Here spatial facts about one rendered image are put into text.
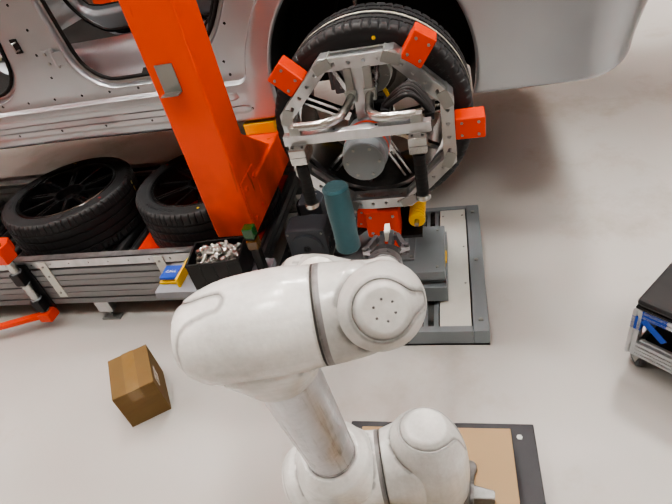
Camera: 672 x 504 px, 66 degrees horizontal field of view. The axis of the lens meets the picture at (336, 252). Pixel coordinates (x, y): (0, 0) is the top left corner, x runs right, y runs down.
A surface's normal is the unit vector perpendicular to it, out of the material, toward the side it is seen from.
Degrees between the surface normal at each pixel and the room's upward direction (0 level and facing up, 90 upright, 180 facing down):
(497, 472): 3
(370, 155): 90
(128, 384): 0
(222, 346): 61
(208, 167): 90
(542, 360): 0
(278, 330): 54
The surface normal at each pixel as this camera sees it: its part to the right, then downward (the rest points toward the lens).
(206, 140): -0.15, 0.64
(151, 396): 0.41, 0.51
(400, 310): 0.00, -0.04
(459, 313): -0.19, -0.76
